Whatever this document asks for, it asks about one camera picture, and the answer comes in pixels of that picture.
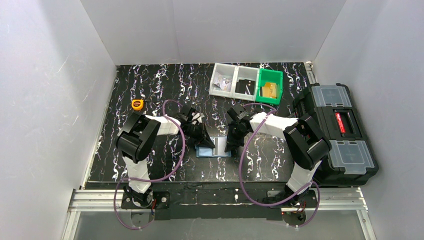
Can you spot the left grey storage bin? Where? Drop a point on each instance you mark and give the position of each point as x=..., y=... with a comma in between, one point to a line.
x=227, y=70

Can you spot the middle grey storage bin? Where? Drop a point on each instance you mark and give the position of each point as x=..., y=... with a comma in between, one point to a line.
x=250, y=73

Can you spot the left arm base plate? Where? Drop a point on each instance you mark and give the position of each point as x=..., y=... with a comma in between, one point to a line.
x=150, y=200

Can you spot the grey storage bin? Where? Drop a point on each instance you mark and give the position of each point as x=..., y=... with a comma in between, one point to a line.
x=250, y=73
x=227, y=70

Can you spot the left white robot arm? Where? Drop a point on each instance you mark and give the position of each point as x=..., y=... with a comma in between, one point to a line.
x=137, y=137

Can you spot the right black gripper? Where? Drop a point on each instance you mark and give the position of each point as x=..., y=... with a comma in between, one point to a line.
x=234, y=132

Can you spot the yellow items in green bin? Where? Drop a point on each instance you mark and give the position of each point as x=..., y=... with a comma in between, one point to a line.
x=269, y=90

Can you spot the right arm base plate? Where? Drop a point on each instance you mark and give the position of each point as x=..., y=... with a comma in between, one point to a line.
x=299, y=210

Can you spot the orange tape measure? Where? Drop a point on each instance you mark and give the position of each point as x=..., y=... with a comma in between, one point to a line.
x=137, y=104

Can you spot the blue card holder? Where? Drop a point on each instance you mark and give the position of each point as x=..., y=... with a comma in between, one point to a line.
x=204, y=152

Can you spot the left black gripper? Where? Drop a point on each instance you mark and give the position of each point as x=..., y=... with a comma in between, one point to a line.
x=197, y=130

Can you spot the black toolbox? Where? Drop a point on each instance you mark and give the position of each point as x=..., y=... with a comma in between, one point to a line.
x=350, y=162

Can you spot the green storage bin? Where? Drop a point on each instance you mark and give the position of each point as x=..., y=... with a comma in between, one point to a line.
x=267, y=75

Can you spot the aluminium frame rail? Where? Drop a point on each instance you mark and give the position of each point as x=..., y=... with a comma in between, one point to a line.
x=331, y=199

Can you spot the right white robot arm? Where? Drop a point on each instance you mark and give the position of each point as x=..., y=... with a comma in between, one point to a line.
x=306, y=142

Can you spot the small items in grey bin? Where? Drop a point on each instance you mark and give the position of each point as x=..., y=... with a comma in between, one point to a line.
x=223, y=83

